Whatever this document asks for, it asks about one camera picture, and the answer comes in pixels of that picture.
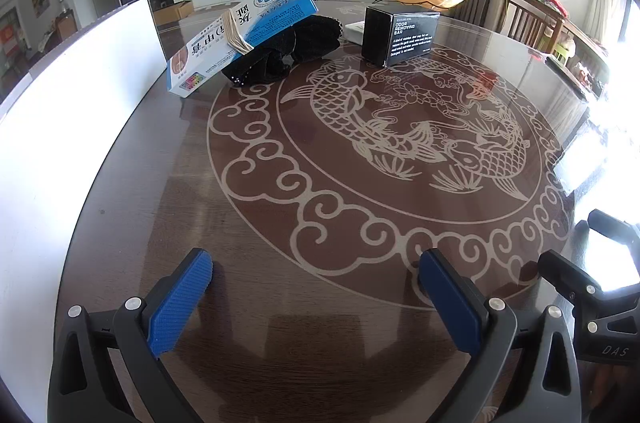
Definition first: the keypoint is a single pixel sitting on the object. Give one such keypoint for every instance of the wooden dining chair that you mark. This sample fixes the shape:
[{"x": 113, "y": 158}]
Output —
[{"x": 525, "y": 20}]

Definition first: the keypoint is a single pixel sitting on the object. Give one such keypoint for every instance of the cardboard box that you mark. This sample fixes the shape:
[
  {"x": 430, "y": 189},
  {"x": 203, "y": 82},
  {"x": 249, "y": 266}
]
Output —
[{"x": 172, "y": 13}]

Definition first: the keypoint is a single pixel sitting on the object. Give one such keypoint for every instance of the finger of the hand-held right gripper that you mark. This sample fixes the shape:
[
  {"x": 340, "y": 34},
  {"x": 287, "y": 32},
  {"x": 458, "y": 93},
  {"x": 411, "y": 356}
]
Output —
[
  {"x": 565, "y": 273},
  {"x": 612, "y": 225}
]

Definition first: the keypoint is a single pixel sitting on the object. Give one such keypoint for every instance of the wooden side table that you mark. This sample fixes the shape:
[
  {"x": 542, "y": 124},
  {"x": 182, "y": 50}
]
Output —
[{"x": 66, "y": 23}]

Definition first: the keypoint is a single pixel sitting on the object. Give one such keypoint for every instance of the small white box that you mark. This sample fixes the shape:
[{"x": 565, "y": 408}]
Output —
[{"x": 354, "y": 32}]

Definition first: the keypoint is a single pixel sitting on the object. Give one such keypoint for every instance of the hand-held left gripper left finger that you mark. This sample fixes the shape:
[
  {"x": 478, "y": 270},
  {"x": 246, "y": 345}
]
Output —
[{"x": 175, "y": 303}]

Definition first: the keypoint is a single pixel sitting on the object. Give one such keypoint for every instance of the brown patterned desktop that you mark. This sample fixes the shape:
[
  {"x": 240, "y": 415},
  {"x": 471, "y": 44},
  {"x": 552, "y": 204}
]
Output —
[{"x": 325, "y": 228}]

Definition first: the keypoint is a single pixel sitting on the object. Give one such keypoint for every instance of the tan raffia tie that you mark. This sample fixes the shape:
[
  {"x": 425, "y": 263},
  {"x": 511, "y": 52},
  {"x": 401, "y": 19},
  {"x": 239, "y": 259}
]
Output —
[{"x": 235, "y": 34}]

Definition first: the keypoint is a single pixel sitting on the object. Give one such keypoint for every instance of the blue and white carton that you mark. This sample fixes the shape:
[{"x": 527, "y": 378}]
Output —
[{"x": 270, "y": 10}]

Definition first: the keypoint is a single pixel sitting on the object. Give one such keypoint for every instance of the black printed box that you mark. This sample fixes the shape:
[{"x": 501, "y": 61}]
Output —
[{"x": 410, "y": 38}]

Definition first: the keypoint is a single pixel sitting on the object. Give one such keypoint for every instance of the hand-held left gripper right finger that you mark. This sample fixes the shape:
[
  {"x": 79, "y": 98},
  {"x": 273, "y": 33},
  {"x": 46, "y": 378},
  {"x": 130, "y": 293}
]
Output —
[{"x": 450, "y": 298}]

